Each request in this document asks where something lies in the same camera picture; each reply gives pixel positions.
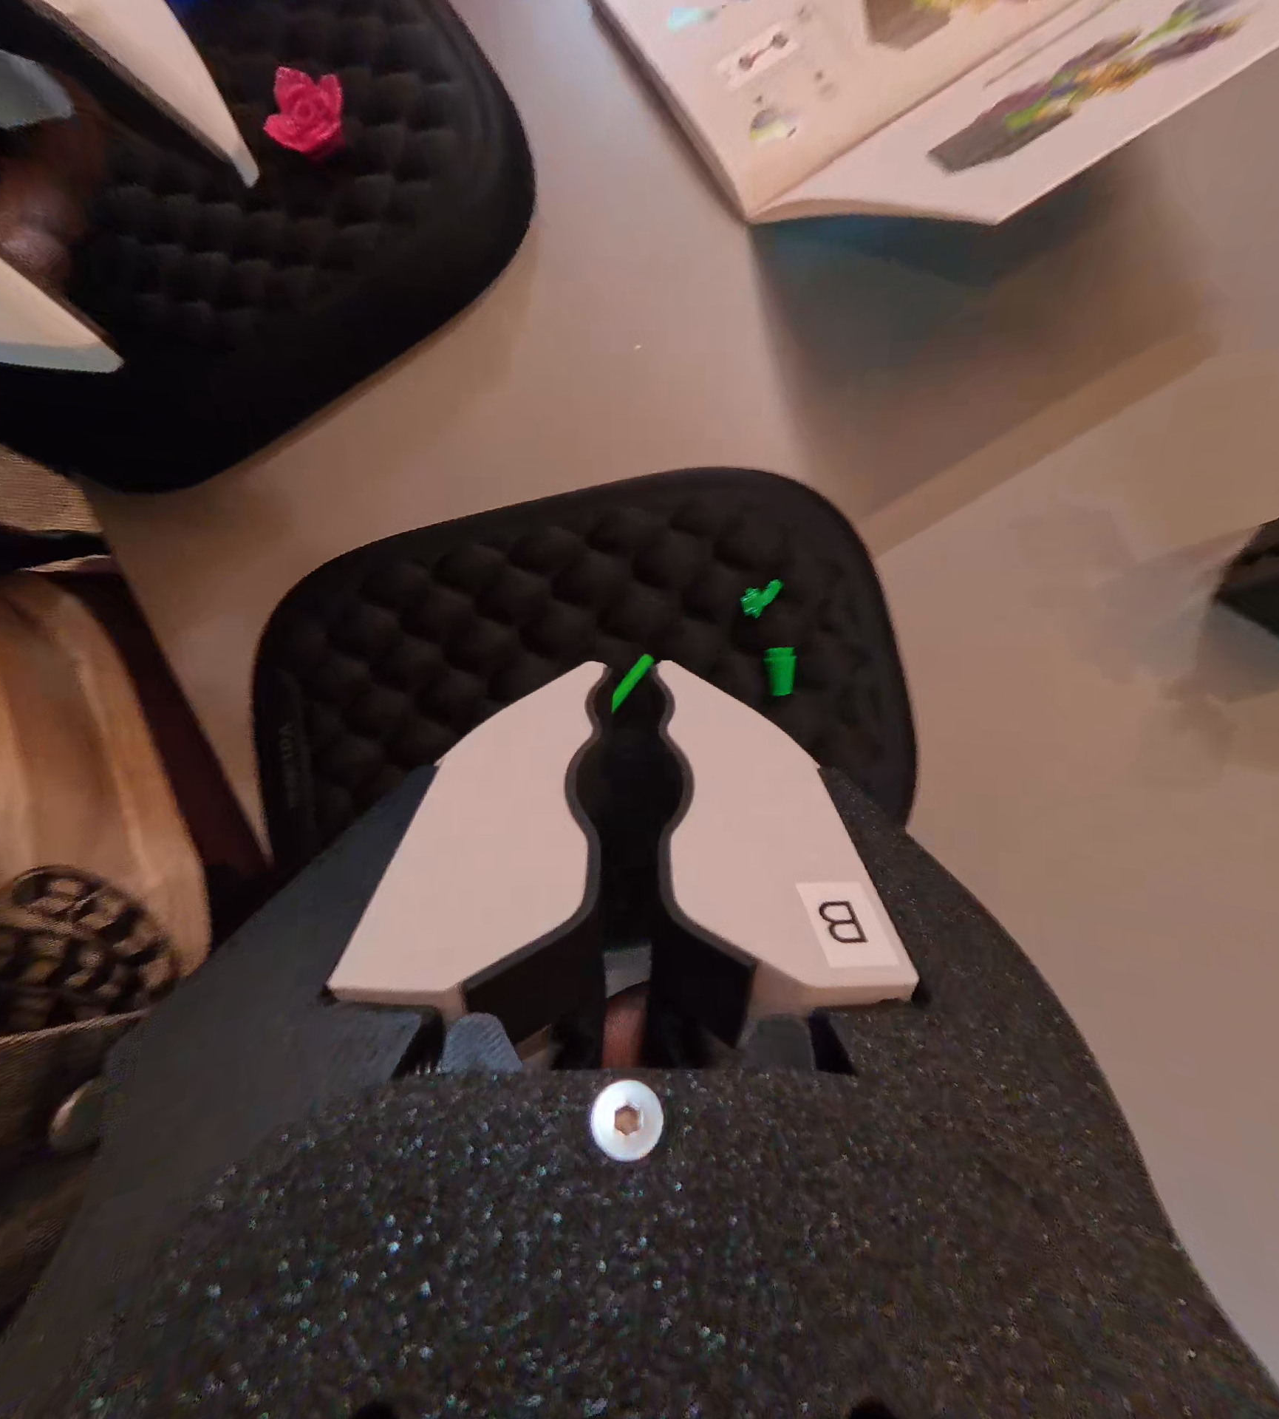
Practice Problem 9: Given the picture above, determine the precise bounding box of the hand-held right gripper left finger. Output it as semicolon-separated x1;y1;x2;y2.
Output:
328;661;610;1016

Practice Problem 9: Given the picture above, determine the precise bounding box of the black foam pad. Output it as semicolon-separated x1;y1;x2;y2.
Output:
252;468;916;875
0;0;536;496

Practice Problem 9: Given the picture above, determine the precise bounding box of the person's right hand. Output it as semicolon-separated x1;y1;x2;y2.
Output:
606;993;658;1067

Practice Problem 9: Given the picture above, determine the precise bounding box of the red flower lego piece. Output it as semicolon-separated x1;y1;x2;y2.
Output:
262;64;350;155

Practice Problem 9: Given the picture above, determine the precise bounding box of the person's left hand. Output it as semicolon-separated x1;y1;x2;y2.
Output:
0;99;114;299

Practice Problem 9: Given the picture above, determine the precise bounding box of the person's beige printed shirt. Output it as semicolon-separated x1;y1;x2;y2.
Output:
0;570;213;1044

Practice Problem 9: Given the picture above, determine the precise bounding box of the lego instruction booklet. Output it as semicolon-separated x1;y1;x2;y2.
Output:
597;0;1279;227

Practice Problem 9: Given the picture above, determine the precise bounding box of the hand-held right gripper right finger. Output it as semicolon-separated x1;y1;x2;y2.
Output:
654;661;921;1016

